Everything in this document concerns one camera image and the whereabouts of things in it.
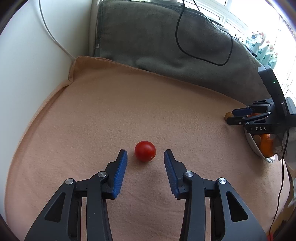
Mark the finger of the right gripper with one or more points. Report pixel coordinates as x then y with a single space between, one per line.
240 120
246 111

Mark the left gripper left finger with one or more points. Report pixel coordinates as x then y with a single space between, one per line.
60 219

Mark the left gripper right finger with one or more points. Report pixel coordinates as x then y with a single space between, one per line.
231 219

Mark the large orange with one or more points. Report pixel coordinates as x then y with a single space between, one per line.
266 145

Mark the small mandarin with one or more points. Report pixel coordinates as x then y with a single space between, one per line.
253 114

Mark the brown longan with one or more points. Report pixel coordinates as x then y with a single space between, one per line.
228 115
257 139

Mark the white glove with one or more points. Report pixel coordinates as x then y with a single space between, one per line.
279 141

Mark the floral white plate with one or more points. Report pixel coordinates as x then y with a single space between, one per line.
256 149

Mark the green refill pouch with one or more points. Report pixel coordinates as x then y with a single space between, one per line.
262 51
270 59
254 41

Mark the small red cherry tomato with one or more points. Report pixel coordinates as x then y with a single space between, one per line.
145 151

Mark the grey cushion blanket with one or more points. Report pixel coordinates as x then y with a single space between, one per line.
176 42

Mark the pink blanket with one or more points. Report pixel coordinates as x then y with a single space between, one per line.
107 107

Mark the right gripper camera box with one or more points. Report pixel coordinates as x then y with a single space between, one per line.
278 110

